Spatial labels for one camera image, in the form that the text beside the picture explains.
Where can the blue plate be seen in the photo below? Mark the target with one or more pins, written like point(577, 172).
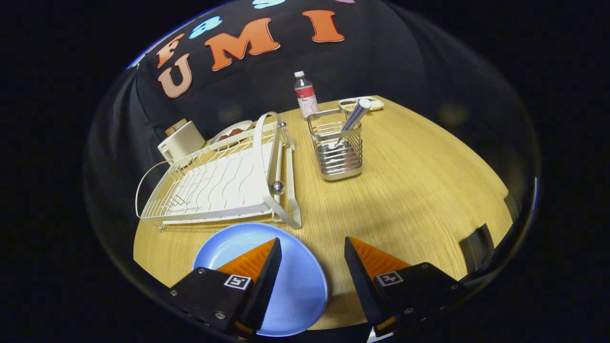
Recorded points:
point(300, 281)

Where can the toast slice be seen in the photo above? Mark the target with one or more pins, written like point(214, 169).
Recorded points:
point(175, 126)

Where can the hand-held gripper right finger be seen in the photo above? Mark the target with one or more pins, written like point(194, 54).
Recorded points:
point(358, 281)

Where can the white toaster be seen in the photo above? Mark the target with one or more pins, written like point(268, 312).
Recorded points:
point(183, 140)

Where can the white round plate with food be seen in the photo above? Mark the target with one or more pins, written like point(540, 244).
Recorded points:
point(231, 132)

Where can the clear plastic bottle red label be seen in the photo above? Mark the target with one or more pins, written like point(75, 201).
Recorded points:
point(305, 95)

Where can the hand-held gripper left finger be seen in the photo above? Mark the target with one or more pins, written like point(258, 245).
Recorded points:
point(265, 286)

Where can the small white rectangular dish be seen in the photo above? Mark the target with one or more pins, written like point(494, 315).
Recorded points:
point(369, 104)

